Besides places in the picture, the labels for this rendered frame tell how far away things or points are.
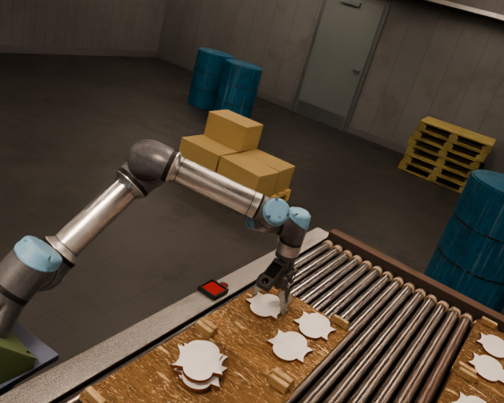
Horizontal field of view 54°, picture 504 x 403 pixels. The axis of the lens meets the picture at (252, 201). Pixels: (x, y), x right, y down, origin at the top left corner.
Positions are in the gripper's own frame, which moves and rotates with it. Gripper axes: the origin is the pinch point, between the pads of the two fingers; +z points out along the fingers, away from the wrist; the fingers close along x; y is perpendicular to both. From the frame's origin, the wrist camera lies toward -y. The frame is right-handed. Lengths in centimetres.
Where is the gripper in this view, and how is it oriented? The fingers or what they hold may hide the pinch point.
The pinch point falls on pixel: (266, 305)
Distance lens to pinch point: 167.7
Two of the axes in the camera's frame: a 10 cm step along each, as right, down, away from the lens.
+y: 5.5, -2.0, 8.1
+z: -2.6, 8.9, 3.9
